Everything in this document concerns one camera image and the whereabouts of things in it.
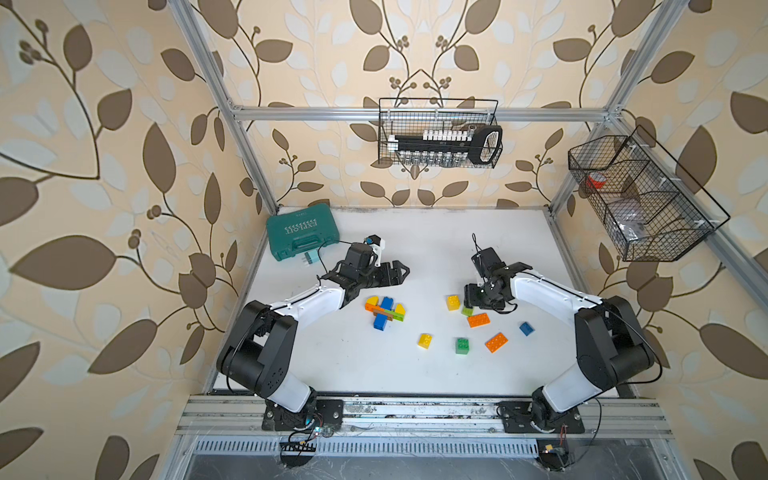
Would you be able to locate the blue lego brick base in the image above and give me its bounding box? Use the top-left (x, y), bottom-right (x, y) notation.
top-left (373, 314), bottom-right (389, 331)

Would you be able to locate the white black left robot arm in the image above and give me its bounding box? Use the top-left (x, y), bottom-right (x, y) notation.
top-left (216, 260), bottom-right (410, 414)

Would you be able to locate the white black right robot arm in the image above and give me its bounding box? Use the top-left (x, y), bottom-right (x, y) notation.
top-left (464, 267), bottom-right (658, 423)

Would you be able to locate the orange lego brick right upper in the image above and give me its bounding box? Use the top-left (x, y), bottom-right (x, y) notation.
top-left (467, 313), bottom-right (491, 329)

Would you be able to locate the small blue lego brick right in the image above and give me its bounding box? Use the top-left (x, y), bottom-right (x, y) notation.
top-left (519, 322), bottom-right (534, 336)

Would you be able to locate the orange lego brick right lower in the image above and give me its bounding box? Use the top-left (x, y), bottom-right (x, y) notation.
top-left (485, 332), bottom-right (508, 354)

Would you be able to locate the green lego brick square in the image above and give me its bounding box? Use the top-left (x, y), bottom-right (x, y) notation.
top-left (455, 338), bottom-right (470, 355)

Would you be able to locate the small teal white box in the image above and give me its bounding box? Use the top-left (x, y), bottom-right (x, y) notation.
top-left (304, 250), bottom-right (320, 265)

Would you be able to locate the green plastic tool case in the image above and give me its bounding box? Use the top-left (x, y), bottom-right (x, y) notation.
top-left (266, 203), bottom-right (340, 261)

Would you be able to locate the red tape roll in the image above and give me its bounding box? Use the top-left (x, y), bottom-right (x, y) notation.
top-left (586, 171), bottom-right (607, 190)

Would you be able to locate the clear plastic bag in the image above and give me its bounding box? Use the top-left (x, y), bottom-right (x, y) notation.
top-left (606, 199), bottom-right (647, 241)

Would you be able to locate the small electronics board right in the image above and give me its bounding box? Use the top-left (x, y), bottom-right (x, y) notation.
top-left (536, 440), bottom-right (574, 472)

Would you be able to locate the small electronics board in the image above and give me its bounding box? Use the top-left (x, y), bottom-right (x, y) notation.
top-left (279, 440), bottom-right (316, 469)
top-left (536, 440), bottom-right (574, 472)

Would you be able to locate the small electronics board left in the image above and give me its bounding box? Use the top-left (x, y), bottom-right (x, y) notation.
top-left (279, 440), bottom-right (316, 469)

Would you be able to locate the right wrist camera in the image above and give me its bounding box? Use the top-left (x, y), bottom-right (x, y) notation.
top-left (471, 247), bottom-right (533, 283)

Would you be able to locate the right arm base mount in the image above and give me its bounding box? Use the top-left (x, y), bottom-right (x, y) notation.
top-left (496, 401), bottom-right (586, 434)

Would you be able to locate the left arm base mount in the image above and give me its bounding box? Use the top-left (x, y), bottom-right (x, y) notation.
top-left (262, 398), bottom-right (344, 435)

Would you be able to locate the black white socket set rail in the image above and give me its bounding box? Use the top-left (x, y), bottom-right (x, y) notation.
top-left (383, 124), bottom-right (503, 168)

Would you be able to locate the black wire basket back wall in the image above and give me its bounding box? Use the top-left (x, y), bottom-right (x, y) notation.
top-left (377, 97), bottom-right (503, 169)

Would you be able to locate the black wire basket wall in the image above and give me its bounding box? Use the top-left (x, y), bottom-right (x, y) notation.
top-left (377, 97), bottom-right (503, 169)
top-left (568, 125), bottom-right (731, 262)

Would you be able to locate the black wire basket right wall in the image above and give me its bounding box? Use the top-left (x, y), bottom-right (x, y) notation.
top-left (568, 125), bottom-right (731, 262)

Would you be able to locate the aluminium frame back crossbar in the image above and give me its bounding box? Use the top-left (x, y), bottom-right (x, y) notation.
top-left (232, 105), bottom-right (611, 124)

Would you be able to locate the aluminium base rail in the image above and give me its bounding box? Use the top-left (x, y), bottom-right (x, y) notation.
top-left (176, 394), bottom-right (674, 440)

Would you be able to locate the aluminium frame corner post right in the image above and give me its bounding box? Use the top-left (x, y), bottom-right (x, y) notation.
top-left (549, 0), bottom-right (691, 217)

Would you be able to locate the aluminium frame corner post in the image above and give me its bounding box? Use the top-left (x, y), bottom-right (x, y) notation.
top-left (169, 0), bottom-right (279, 215)
top-left (549, 0), bottom-right (691, 217)

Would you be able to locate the aluminium frame corner post left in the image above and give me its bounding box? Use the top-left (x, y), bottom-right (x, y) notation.
top-left (169, 0), bottom-right (279, 215)

